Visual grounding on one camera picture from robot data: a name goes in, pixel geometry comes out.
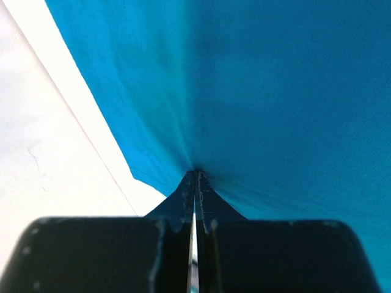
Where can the dark blue t shirt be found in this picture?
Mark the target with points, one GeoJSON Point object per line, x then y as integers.
{"type": "Point", "coordinates": [285, 105]}

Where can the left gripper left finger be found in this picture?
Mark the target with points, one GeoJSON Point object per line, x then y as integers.
{"type": "Point", "coordinates": [152, 253]}

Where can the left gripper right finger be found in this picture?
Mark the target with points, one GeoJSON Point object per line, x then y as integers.
{"type": "Point", "coordinates": [236, 254]}

